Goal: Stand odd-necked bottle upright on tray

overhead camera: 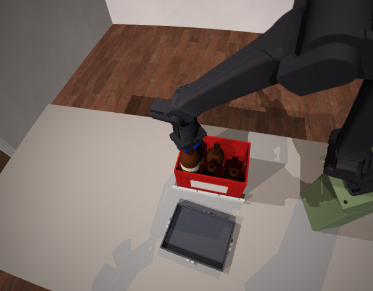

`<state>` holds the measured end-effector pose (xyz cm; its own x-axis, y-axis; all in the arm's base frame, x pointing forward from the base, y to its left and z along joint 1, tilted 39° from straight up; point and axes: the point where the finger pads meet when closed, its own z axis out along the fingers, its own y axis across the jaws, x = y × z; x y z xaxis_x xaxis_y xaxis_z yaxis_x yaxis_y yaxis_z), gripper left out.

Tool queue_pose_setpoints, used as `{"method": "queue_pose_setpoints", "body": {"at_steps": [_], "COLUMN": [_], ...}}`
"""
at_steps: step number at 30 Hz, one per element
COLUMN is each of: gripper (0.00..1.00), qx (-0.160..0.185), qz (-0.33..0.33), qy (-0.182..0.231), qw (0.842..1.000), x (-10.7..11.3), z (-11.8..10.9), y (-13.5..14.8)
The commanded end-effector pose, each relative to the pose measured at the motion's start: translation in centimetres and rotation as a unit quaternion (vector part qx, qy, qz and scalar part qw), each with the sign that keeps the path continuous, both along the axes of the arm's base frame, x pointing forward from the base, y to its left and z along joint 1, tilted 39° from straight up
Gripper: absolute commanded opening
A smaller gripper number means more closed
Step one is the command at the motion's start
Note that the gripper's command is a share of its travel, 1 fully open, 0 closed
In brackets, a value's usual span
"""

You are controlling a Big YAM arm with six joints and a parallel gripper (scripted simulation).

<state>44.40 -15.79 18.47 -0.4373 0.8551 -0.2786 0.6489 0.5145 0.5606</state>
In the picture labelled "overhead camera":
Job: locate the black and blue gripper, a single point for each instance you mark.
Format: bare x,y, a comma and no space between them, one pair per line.
189,139

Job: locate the red crate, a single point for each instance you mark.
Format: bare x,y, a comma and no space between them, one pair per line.
235,156

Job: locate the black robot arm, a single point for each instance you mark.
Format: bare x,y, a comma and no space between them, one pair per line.
317,45

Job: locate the brown glass bottle with cream label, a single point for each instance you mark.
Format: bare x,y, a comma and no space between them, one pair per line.
190,162

